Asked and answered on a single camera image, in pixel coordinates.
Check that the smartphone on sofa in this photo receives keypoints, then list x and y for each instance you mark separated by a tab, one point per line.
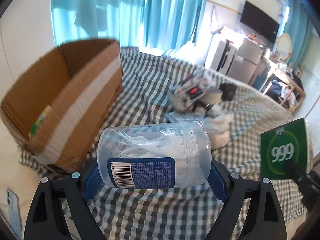
14	213

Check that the patterned plastic snack bag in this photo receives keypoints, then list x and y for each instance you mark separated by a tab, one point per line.
197	84

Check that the black wall television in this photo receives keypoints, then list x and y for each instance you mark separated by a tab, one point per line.
259	21

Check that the green 999 medicine box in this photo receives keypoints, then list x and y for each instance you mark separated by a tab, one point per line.
288	142

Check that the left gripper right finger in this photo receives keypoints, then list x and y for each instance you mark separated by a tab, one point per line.
257	200

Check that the oval vanity mirror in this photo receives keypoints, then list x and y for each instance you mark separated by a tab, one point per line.
284	46

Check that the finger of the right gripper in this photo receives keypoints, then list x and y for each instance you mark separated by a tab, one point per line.
308	184

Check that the clear floss pick jar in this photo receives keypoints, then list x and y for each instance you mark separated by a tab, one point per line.
157	156

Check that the wooden desk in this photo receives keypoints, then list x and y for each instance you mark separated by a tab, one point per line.
284	87

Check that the teal side curtain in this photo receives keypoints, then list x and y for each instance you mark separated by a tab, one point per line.
299	27

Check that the silver mini fridge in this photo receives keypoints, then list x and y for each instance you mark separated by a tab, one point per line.
245	61

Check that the teal window curtain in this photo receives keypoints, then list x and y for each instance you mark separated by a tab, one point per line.
154	24

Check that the brown cardboard box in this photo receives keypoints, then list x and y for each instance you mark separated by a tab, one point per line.
56	107

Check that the white suitcase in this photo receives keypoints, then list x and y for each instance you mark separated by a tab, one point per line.
220	56

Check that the black pouch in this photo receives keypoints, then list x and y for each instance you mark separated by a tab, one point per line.
228	91

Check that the green checkered tablecloth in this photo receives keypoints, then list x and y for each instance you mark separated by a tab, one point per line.
102	212

